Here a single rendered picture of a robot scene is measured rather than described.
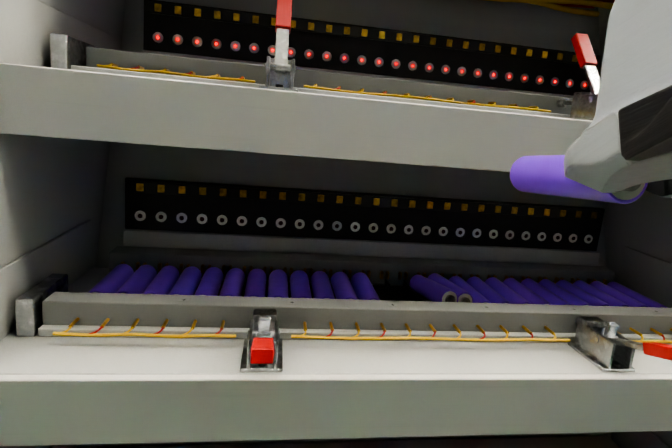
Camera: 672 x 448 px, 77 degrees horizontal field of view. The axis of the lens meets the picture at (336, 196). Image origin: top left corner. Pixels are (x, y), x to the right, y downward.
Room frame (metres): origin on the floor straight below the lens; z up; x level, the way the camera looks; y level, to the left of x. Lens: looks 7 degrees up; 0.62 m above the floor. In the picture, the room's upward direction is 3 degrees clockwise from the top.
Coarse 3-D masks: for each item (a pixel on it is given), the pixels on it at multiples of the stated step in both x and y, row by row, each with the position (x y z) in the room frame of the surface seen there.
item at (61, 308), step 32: (64, 320) 0.31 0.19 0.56; (96, 320) 0.32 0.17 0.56; (128, 320) 0.32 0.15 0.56; (160, 320) 0.32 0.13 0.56; (192, 320) 0.33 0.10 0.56; (224, 320) 0.33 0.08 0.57; (288, 320) 0.34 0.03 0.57; (320, 320) 0.34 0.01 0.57; (352, 320) 0.34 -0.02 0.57; (384, 320) 0.35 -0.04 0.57; (416, 320) 0.35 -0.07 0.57; (448, 320) 0.35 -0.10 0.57; (480, 320) 0.36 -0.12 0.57; (512, 320) 0.36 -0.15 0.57; (544, 320) 0.37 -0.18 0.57; (608, 320) 0.37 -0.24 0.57; (640, 320) 0.38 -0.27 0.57
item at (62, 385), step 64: (64, 256) 0.37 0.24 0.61; (448, 256) 0.49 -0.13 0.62; (512, 256) 0.50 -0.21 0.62; (576, 256) 0.51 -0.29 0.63; (640, 256) 0.49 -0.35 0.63; (0, 320) 0.30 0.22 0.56; (0, 384) 0.26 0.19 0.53; (64, 384) 0.27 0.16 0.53; (128, 384) 0.27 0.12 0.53; (192, 384) 0.28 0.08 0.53; (256, 384) 0.28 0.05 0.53; (320, 384) 0.29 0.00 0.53; (384, 384) 0.30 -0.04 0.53; (448, 384) 0.30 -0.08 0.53; (512, 384) 0.31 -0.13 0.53; (576, 384) 0.32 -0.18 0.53; (640, 384) 0.33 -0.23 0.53
